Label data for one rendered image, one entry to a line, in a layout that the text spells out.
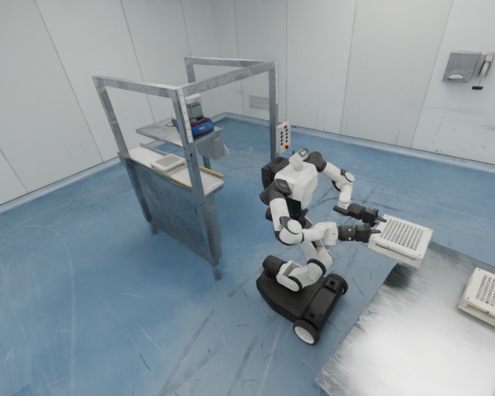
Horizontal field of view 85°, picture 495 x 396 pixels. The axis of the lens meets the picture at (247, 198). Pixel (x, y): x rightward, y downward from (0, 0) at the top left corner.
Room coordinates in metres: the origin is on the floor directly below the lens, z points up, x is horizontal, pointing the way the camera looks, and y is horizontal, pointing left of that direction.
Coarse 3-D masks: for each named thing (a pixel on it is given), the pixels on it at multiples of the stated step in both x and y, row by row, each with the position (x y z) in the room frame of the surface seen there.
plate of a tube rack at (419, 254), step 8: (384, 216) 1.17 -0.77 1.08; (384, 224) 1.10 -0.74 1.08; (424, 232) 1.01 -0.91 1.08; (432, 232) 1.01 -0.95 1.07; (376, 240) 0.99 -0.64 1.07; (384, 240) 0.98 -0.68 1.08; (416, 240) 0.96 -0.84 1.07; (424, 240) 0.95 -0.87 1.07; (392, 248) 0.93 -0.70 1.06; (400, 248) 0.92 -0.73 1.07; (408, 248) 0.91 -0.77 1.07; (424, 248) 0.90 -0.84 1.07; (416, 256) 0.86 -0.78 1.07
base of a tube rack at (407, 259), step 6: (372, 246) 0.99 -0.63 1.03; (378, 246) 0.99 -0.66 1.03; (384, 252) 0.95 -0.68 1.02; (390, 252) 0.94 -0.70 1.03; (396, 252) 0.94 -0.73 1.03; (396, 258) 0.91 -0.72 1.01; (402, 258) 0.90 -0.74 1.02; (408, 258) 0.89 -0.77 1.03; (414, 258) 0.88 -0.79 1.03; (414, 264) 0.86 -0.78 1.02
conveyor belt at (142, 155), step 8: (136, 152) 2.72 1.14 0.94; (144, 152) 2.70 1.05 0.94; (152, 152) 2.68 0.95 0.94; (144, 160) 2.50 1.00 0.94; (152, 160) 2.48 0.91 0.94; (184, 168) 2.25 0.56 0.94; (176, 176) 2.11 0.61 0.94; (184, 176) 2.10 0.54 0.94; (208, 176) 2.06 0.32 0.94; (208, 184) 1.93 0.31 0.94; (216, 184) 1.92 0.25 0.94; (208, 192) 1.85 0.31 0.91
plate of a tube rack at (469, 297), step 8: (480, 272) 0.82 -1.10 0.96; (488, 272) 0.82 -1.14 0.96; (472, 280) 0.78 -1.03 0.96; (480, 280) 0.77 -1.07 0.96; (472, 288) 0.74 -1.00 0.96; (488, 288) 0.73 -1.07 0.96; (464, 296) 0.70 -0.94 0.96; (472, 296) 0.70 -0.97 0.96; (480, 296) 0.69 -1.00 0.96; (472, 304) 0.67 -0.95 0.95; (480, 304) 0.66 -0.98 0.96; (488, 304) 0.65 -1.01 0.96
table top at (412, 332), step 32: (448, 256) 1.00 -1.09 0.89; (384, 288) 0.83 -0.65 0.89; (416, 288) 0.81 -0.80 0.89; (448, 288) 0.80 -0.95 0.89; (384, 320) 0.67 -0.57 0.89; (416, 320) 0.65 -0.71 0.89; (448, 320) 0.64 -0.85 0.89; (480, 320) 0.63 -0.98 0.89; (352, 352) 0.54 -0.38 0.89; (384, 352) 0.53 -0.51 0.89; (416, 352) 0.52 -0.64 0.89; (448, 352) 0.51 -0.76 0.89; (480, 352) 0.50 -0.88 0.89; (320, 384) 0.44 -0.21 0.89; (352, 384) 0.43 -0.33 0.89; (384, 384) 0.42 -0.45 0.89; (416, 384) 0.41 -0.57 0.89; (448, 384) 0.40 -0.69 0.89; (480, 384) 0.39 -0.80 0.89
